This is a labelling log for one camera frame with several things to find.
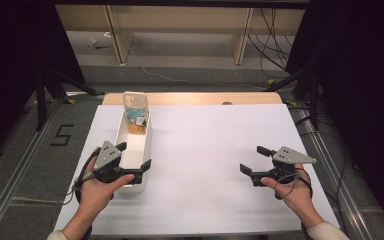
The light wooden shelf unit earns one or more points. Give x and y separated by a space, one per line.
180 18

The person's right hand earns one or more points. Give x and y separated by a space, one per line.
296 198

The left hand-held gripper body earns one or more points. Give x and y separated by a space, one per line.
107 155

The aluminium floor rail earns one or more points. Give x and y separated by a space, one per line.
17 173
346 206

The white plastic bin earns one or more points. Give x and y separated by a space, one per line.
135 150

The black curtain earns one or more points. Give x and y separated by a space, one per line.
10 50
363 83

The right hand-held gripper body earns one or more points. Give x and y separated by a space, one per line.
290 156

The black metal stand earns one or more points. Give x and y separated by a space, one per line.
314 100
41 100

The white paper scrap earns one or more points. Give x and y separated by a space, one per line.
92 42

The white table sheet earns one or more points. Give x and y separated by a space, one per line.
206 166

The person's left hand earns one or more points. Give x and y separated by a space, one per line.
91 196

